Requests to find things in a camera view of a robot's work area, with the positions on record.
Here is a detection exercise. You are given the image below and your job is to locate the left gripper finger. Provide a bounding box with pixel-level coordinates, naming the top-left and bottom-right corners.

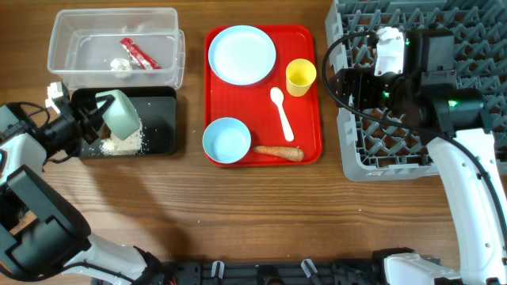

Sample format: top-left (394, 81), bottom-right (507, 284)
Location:
top-left (77, 94), bottom-right (116, 121)
top-left (81, 116), bottom-right (104, 144)

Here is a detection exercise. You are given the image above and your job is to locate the white rice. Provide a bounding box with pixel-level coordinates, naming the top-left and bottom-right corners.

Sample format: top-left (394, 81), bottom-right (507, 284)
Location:
top-left (100, 123), bottom-right (143, 156)

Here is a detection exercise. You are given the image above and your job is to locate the green bowl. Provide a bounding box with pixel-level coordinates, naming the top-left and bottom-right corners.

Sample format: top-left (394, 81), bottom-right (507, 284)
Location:
top-left (95, 89), bottom-right (141, 140)

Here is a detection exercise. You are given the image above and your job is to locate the white tissue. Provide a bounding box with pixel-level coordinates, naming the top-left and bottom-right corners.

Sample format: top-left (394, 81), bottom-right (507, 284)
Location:
top-left (110, 59), bottom-right (133, 79)

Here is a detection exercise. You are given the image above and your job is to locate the red snack wrapper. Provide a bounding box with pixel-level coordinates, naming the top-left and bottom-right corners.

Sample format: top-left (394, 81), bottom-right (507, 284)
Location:
top-left (120, 37), bottom-right (161, 70)

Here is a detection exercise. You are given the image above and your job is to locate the orange carrot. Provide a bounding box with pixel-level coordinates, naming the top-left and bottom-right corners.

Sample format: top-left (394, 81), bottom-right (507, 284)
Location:
top-left (253, 146), bottom-right (304, 162)

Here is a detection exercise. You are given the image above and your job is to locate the light blue bowl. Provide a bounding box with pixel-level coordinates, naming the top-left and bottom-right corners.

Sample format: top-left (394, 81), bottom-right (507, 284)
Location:
top-left (202, 117), bottom-right (252, 165)

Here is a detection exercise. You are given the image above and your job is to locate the brown food scrap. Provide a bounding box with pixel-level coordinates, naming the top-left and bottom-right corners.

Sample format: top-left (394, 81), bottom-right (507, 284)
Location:
top-left (101, 124), bottom-right (111, 139)

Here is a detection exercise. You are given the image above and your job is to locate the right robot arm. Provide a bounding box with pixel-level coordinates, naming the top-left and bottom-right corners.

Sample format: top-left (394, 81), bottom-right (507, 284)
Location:
top-left (324, 27), bottom-right (506, 284)

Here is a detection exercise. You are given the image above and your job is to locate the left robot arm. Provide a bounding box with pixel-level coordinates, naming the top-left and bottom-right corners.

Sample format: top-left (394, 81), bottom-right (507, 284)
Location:
top-left (1, 95), bottom-right (176, 284)

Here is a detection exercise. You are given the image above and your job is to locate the grey dishwasher rack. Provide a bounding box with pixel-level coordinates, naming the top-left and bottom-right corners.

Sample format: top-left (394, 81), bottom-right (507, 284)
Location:
top-left (325, 0), bottom-right (506, 181)

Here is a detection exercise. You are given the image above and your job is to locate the yellow plastic cup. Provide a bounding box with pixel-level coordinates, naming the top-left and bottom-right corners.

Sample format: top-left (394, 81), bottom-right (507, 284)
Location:
top-left (285, 59), bottom-right (317, 97)

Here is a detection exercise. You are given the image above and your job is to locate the black plastic bin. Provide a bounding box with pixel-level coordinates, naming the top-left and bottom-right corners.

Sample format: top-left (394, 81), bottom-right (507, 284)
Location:
top-left (75, 86), bottom-right (177, 158)

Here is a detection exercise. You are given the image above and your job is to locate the clear plastic bin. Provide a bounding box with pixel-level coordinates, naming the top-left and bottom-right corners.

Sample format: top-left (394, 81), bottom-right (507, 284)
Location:
top-left (47, 7), bottom-right (185, 89)

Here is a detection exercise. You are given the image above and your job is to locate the white plastic spoon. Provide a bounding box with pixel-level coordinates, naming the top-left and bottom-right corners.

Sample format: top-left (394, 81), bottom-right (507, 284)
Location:
top-left (270, 87), bottom-right (295, 142)

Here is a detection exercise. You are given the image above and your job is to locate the red serving tray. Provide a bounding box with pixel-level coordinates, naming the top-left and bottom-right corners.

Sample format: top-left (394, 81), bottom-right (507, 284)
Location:
top-left (204, 25), bottom-right (322, 165)

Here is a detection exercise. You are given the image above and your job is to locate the light blue plate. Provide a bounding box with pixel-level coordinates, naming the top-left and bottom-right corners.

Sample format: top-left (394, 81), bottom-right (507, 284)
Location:
top-left (208, 25), bottom-right (276, 86)

